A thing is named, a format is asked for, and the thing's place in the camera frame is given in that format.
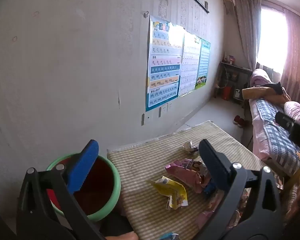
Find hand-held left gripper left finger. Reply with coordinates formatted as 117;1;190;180
16;139;108;240

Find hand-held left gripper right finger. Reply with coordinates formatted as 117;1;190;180
190;139;283;240

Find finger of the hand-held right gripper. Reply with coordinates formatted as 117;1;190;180
275;111;295;130

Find green-rimmed red bin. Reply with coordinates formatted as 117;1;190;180
45;154;122;222

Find pink snack wrapper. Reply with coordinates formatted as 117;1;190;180
164;157;213;193

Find white printed wrapper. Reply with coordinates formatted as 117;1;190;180
182;141;200;154

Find long pink foil wrapper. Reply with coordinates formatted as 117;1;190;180
197;192;240;230

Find blue plaid blanket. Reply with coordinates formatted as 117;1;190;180
255;99;300;175

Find pink quilt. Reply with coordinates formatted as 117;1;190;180
284;101;300;128

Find blue snack wrapper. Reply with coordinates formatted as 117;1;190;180
202;182;219;197

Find yellow snack wrapper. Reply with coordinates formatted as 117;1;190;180
147;176;189;210

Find pink curtain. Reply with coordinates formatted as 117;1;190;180
281;9;300;105

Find red box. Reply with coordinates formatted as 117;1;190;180
221;86;232;101

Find striped beige table mat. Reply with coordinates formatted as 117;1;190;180
107;120;273;240

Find dark storage shelf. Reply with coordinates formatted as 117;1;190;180
214;60;253;105

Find light blue wrapper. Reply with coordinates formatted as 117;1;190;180
158;232;180;240

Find bright window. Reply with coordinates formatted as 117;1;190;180
256;5;289;75

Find sheer pale curtain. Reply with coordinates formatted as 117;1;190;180
234;0;262;70

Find wooden bed frame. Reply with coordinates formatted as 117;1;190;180
281;164;300;198

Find green-bordered wall poster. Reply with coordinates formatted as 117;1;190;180
194;38;211;90

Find blue-bordered wall poster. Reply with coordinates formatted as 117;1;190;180
145;15;185;112

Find white chart wall poster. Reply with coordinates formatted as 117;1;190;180
178;30;202;97

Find black wall rod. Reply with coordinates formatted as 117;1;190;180
187;0;210;14

